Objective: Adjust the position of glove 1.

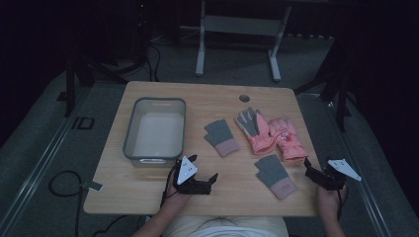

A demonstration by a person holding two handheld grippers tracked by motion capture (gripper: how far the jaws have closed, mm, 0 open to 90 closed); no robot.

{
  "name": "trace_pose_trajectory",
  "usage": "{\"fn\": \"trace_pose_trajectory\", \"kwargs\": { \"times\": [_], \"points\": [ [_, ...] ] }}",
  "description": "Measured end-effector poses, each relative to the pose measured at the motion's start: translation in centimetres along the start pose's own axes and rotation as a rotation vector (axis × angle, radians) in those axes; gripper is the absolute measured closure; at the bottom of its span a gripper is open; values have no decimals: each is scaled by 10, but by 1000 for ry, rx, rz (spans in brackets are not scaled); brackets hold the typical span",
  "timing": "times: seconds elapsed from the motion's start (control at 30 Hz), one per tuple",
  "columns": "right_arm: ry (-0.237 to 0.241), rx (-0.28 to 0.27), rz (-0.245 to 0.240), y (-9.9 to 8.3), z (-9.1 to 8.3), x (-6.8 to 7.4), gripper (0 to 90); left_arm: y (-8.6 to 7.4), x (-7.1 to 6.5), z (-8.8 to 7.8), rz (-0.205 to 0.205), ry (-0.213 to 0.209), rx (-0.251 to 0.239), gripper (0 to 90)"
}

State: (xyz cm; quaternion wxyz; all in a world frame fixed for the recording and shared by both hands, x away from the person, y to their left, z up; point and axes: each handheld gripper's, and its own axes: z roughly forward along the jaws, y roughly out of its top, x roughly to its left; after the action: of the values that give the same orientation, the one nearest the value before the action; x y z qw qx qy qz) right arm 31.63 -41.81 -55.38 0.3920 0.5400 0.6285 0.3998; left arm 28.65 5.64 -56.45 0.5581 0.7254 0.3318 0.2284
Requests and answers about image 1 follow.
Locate pink ski glove printed back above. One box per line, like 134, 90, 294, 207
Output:
268, 117, 309, 163

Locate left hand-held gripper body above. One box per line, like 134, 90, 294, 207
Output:
173, 155, 212, 196

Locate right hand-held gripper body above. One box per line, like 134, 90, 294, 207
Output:
305, 158, 363, 192

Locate person's right hand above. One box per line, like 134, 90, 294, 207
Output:
315, 185, 347, 220

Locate pink ski glove grey palm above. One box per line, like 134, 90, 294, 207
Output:
234, 107, 277, 156

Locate white desk frame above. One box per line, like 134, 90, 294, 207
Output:
194, 0, 293, 83

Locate black background cables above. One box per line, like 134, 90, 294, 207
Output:
146, 42, 162, 83

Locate left hand-held gripper cable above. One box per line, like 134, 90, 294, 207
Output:
160, 162, 181, 208

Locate black tripod stand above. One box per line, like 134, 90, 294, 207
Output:
294, 33, 353, 132
63, 0, 149, 118

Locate person's pale shirt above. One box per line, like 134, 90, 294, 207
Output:
161, 215, 291, 237

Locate grey plastic storage bin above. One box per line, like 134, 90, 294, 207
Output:
123, 97, 188, 168

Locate small grey tab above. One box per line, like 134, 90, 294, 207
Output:
80, 181, 104, 193

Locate right hand-held gripper cable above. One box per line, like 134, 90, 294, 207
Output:
335, 184, 349, 221

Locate hand-held gripper cable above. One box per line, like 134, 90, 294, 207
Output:
160, 162, 181, 208
335, 184, 349, 221

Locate person's left hand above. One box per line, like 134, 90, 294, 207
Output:
163, 182, 196, 215

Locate metal floor rail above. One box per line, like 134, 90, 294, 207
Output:
295, 93, 393, 237
0, 88, 93, 237

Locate black floor cable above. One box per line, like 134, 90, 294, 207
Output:
48, 170, 83, 237

